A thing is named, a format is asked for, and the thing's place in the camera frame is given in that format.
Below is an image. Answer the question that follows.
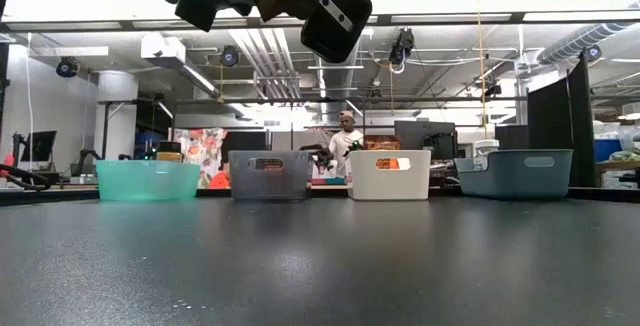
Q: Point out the white-lid spice jar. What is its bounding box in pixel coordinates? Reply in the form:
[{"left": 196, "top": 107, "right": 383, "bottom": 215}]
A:
[{"left": 472, "top": 139, "right": 500, "bottom": 171}]

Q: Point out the white round pillar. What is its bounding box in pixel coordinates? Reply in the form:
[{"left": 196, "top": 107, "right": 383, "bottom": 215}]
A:
[{"left": 94, "top": 70, "right": 140, "bottom": 162}]

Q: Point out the floral cloth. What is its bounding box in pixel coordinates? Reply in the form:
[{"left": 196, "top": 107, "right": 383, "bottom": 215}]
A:
[{"left": 172, "top": 127, "right": 229, "bottom": 190}]

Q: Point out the teal plastic bin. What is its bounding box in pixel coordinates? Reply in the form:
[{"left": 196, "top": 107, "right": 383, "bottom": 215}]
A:
[{"left": 94, "top": 159, "right": 201, "bottom": 202}]

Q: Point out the grey translucent plastic bin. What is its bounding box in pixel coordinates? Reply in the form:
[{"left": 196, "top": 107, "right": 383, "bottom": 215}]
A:
[{"left": 228, "top": 149, "right": 311, "bottom": 201}]

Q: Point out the person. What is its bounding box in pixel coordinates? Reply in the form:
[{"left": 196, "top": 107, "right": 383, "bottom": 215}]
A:
[{"left": 327, "top": 110, "right": 365, "bottom": 178}]

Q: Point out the black computer monitor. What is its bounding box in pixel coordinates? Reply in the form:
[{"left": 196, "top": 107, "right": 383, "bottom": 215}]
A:
[
  {"left": 393, "top": 120, "right": 457, "bottom": 160},
  {"left": 20, "top": 130, "right": 58, "bottom": 163}
]

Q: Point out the orange brown box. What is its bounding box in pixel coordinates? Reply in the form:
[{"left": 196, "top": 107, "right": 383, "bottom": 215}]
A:
[{"left": 363, "top": 134, "right": 401, "bottom": 151}]

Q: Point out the white plastic bin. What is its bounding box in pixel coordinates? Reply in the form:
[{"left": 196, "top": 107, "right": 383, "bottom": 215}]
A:
[{"left": 348, "top": 149, "right": 432, "bottom": 202}]

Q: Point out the blue-grey plastic bin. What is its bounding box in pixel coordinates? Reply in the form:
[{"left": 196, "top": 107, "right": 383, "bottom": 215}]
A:
[{"left": 453, "top": 148, "right": 574, "bottom": 200}]

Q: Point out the black table mat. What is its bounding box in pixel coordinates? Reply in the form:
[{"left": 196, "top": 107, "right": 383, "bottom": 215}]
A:
[{"left": 0, "top": 195, "right": 640, "bottom": 326}]

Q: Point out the black partition panel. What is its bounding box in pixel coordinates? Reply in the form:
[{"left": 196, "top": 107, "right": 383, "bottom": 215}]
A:
[{"left": 527, "top": 50, "right": 599, "bottom": 188}]

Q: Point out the blue storage container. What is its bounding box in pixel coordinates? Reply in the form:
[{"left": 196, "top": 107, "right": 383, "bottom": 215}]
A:
[{"left": 594, "top": 138, "right": 624, "bottom": 163}]

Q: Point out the black cable loop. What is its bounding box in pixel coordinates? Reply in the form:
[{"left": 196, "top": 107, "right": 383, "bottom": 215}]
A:
[{"left": 0, "top": 163, "right": 51, "bottom": 192}]

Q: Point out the yellow hanging cord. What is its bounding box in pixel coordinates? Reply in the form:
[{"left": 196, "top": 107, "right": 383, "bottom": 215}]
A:
[{"left": 477, "top": 0, "right": 489, "bottom": 140}]

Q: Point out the silver ventilation duct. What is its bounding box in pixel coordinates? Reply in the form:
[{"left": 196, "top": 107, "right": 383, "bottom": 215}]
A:
[{"left": 537, "top": 0, "right": 640, "bottom": 66}]

